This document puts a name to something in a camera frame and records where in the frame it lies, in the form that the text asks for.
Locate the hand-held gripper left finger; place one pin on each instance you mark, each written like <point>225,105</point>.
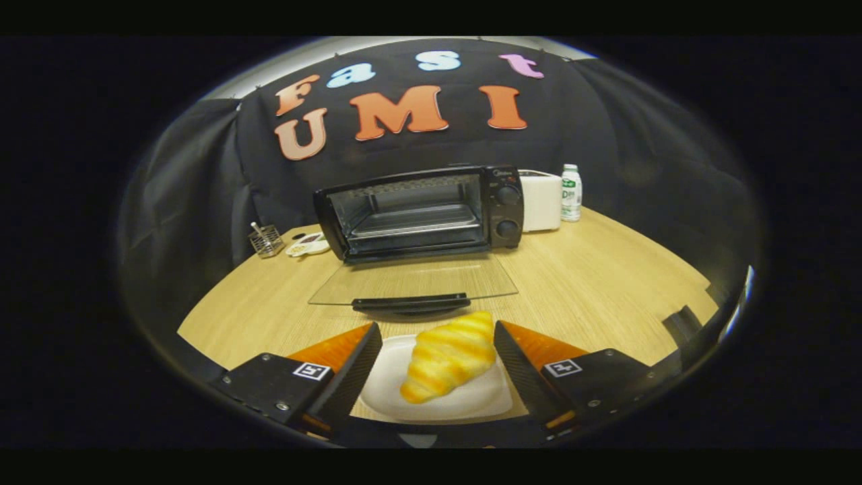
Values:
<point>353,377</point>

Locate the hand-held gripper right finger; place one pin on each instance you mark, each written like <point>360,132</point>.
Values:
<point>522,377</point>

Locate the yellow croissant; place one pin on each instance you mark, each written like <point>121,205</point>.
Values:
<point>448,357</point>

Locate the black toaster oven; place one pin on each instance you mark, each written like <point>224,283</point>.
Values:
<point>505,195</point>

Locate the white bread toaster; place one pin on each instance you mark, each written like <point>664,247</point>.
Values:
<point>540,202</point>

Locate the white plate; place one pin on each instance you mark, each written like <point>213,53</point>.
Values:
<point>471,404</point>

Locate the small white patterned dish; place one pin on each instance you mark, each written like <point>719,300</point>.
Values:
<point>308,245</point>

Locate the dark furniture piece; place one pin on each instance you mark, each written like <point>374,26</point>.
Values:
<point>683,327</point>

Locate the white drink bottle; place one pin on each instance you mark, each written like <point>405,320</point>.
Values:
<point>571,195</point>

